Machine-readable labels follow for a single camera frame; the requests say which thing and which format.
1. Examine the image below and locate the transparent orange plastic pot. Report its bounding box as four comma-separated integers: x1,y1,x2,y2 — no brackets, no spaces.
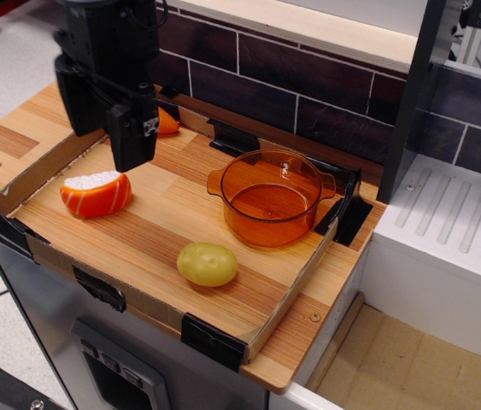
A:
207,149,337,249

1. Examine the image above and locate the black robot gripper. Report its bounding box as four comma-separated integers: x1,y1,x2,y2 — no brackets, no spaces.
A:
54,8,159,173

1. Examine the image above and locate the grey toy oven panel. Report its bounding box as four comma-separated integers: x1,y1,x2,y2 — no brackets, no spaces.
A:
72,319,171,409

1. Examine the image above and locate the yellow toy potato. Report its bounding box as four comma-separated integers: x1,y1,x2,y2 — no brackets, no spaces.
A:
176,243,238,287

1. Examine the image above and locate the salmon nigiri sushi toy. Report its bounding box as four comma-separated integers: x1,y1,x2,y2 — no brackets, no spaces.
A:
60,171,132,218

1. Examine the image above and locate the orange toy carrot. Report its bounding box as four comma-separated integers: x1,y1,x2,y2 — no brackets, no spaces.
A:
158,107,179,135

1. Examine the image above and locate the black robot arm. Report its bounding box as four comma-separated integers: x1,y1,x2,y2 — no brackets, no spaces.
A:
54,1,167,173

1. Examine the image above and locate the dark grey vertical post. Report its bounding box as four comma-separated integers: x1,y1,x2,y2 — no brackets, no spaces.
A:
377,1,460,203

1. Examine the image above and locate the white toy sink drainboard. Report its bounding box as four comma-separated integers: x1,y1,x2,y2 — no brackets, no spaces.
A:
361,155,481,356

